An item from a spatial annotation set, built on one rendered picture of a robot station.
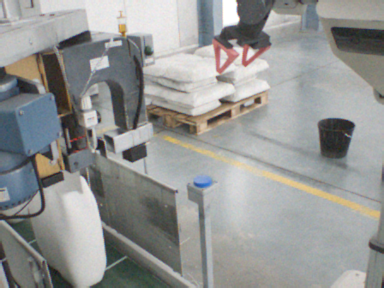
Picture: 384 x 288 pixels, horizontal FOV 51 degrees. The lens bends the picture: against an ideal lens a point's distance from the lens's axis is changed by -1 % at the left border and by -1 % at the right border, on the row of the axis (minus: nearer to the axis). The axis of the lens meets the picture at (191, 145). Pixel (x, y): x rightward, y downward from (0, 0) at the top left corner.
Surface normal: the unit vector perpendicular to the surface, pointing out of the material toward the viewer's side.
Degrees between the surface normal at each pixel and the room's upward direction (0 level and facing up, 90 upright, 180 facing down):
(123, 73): 90
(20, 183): 91
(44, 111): 90
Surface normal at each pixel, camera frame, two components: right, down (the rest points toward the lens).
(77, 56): 0.70, 0.25
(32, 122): 0.94, 0.09
